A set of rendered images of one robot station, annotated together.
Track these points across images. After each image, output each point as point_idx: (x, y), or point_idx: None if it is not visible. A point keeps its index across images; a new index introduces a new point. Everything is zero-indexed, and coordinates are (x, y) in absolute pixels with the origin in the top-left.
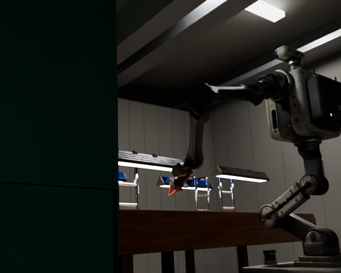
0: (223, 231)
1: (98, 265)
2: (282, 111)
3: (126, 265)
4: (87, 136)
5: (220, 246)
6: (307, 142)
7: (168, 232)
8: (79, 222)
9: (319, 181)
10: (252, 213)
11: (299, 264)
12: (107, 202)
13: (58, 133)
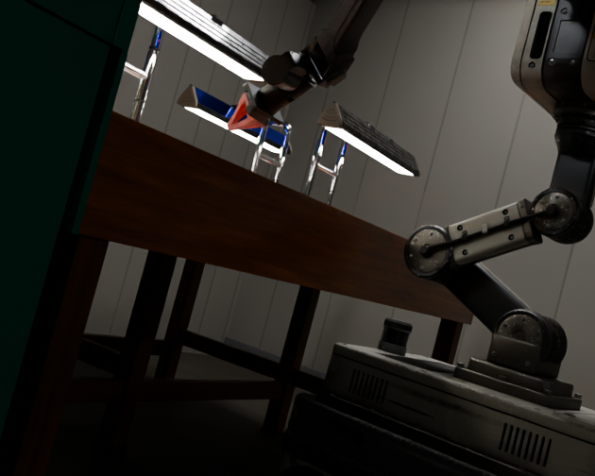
0: (324, 251)
1: (9, 241)
2: (569, 23)
3: (85, 264)
4: None
5: (307, 282)
6: (590, 117)
7: (210, 214)
8: None
9: (581, 212)
10: (388, 232)
11: (468, 374)
12: (85, 76)
13: None
